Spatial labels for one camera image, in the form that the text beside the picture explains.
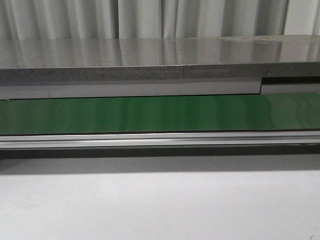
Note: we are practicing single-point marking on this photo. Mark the green conveyor belt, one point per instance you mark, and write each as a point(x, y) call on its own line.
point(294, 111)

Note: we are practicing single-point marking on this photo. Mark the white pleated curtain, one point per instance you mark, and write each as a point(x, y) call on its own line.
point(124, 19)

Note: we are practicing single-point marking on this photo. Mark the grey rear conveyor guard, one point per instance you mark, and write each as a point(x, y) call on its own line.
point(132, 88)

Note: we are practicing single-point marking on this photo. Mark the grey rear guard right segment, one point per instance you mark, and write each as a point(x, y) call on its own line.
point(290, 85)

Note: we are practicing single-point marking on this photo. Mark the aluminium front conveyor rail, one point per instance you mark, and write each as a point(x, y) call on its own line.
point(176, 139)

